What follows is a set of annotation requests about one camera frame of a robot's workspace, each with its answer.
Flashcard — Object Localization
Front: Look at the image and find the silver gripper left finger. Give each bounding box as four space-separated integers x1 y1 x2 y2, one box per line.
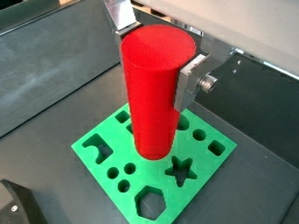
103 0 143 53

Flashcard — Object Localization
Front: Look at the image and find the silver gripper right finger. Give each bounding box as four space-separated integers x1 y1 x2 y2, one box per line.
173 34 236 112

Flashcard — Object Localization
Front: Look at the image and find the red cylinder peg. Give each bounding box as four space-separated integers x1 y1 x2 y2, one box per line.
120 24 196 160

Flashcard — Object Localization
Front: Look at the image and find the green shape sorting board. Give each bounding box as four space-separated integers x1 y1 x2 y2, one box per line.
70 106 236 224

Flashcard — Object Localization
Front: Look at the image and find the black corner bracket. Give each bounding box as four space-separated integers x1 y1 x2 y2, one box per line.
0 179 48 224

